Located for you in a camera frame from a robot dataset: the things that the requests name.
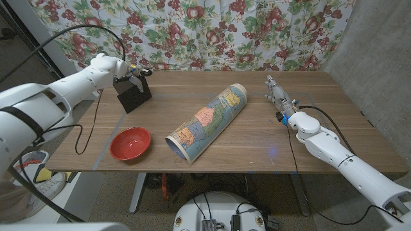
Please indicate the white robot torso edge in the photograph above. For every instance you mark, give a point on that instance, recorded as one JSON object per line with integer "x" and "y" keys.
{"x": 64, "y": 227}

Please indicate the red bowl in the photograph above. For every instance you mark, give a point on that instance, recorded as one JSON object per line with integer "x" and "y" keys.
{"x": 130, "y": 144}

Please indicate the yellow and black item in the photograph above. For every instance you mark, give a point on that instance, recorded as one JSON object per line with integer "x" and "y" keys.
{"x": 43, "y": 174}

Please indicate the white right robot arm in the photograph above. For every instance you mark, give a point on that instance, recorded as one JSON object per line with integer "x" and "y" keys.
{"x": 353, "y": 173}

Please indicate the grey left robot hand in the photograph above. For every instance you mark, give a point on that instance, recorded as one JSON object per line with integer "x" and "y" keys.
{"x": 135, "y": 75}

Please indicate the rolled colourful map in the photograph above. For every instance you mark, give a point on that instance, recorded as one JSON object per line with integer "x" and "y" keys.
{"x": 208, "y": 122}

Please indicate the grey electronics box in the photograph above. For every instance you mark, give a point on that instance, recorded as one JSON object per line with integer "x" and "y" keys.
{"x": 208, "y": 225}

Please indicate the white bin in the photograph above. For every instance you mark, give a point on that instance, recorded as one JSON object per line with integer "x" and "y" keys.
{"x": 32, "y": 157}

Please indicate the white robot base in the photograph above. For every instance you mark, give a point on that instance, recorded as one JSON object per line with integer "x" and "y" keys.
{"x": 221, "y": 205}

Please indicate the dark brown door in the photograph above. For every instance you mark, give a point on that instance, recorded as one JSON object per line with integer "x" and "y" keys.
{"x": 19, "y": 64}

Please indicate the black fan under table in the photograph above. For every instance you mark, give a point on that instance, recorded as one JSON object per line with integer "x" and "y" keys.
{"x": 152, "y": 181}

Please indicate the dark table leg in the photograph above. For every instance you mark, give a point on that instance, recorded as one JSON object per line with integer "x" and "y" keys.
{"x": 302, "y": 199}

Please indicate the floral fruit print backdrop cloth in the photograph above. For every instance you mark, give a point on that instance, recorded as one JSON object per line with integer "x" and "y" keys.
{"x": 199, "y": 48}

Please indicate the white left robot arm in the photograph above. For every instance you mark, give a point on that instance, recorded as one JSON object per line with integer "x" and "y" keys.
{"x": 64, "y": 90}

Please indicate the brown trouser leg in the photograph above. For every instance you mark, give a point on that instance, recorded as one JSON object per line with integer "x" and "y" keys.
{"x": 16, "y": 202}

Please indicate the white table leg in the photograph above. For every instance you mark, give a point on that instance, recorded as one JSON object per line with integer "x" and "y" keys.
{"x": 138, "y": 192}

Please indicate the white sneaker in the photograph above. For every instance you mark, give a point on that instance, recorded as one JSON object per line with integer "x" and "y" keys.
{"x": 48, "y": 189}

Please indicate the black electronics box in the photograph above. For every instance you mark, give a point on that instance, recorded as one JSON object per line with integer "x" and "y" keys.
{"x": 235, "y": 223}

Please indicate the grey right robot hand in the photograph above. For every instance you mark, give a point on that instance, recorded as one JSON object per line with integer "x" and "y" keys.
{"x": 279, "y": 96}

